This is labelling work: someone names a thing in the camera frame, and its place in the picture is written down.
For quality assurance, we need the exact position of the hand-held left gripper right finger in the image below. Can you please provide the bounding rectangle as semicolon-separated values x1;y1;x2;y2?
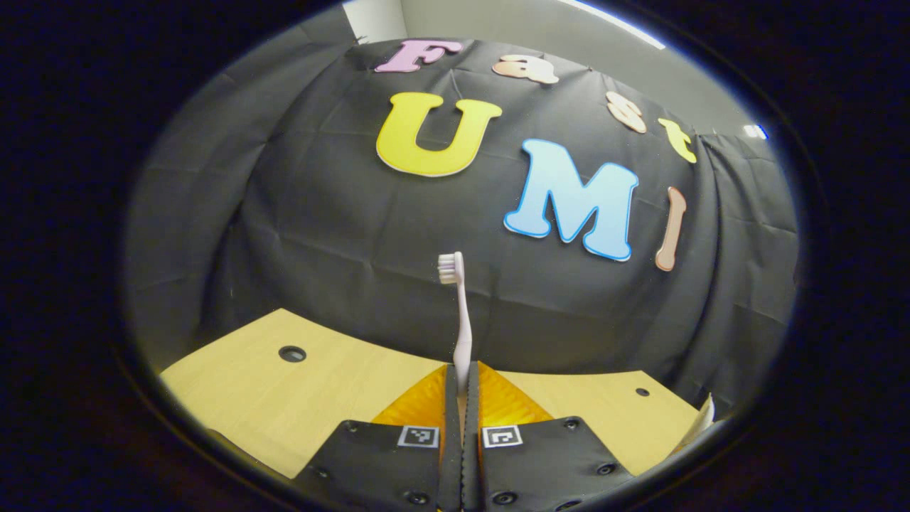
463;361;637;512

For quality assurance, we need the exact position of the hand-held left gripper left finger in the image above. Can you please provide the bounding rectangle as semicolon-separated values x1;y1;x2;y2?
291;364;464;512

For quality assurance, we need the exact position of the white toothbrush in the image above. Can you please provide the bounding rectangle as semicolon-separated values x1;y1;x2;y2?
437;251;474;400

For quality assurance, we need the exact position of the light wooden desktop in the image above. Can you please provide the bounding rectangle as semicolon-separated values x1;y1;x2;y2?
158;308;712;479

